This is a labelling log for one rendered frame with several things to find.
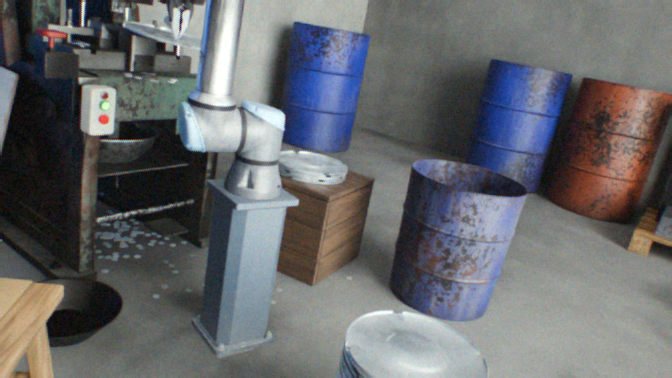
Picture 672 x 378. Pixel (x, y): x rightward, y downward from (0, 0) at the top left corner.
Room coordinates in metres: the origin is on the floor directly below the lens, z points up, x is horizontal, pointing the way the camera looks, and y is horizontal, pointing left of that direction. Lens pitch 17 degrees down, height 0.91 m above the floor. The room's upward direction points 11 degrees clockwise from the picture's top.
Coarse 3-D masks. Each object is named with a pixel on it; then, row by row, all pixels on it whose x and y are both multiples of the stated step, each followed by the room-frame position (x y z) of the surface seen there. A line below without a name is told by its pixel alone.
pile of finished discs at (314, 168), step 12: (288, 156) 1.99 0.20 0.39; (300, 156) 2.03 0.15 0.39; (312, 156) 2.06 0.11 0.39; (324, 156) 2.09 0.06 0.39; (288, 168) 1.83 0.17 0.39; (300, 168) 1.85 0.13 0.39; (312, 168) 1.88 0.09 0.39; (324, 168) 1.91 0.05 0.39; (336, 168) 1.95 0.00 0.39; (300, 180) 1.81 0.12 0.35; (312, 180) 1.82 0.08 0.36; (324, 180) 1.84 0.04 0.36; (336, 180) 1.86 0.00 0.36
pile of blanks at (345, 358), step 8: (344, 344) 0.91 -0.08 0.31; (344, 352) 0.90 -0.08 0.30; (344, 360) 0.90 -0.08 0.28; (352, 360) 0.86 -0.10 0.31; (344, 368) 0.88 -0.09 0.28; (352, 368) 0.85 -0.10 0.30; (344, 376) 0.87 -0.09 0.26; (352, 376) 0.85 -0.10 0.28; (360, 376) 0.83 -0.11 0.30; (368, 376) 0.83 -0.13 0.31
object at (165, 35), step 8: (128, 24) 1.67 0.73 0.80; (136, 24) 1.73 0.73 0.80; (144, 24) 1.77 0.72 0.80; (136, 32) 1.56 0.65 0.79; (144, 32) 1.61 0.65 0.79; (152, 32) 1.65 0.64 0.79; (160, 32) 1.67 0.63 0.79; (168, 32) 1.72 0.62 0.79; (160, 40) 1.55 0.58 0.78; (168, 40) 1.61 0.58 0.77; (176, 40) 1.64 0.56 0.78; (184, 40) 1.67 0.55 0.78; (192, 40) 1.77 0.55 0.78; (200, 40) 1.82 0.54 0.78; (192, 48) 1.59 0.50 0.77; (200, 48) 1.61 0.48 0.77
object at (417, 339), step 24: (384, 312) 1.05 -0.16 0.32; (360, 336) 0.94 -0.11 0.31; (384, 336) 0.96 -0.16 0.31; (408, 336) 0.96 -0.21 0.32; (432, 336) 0.99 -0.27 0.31; (456, 336) 1.01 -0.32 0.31; (360, 360) 0.86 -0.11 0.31; (384, 360) 0.87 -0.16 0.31; (408, 360) 0.88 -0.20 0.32; (432, 360) 0.89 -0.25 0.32; (456, 360) 0.92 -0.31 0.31; (480, 360) 0.93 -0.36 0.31
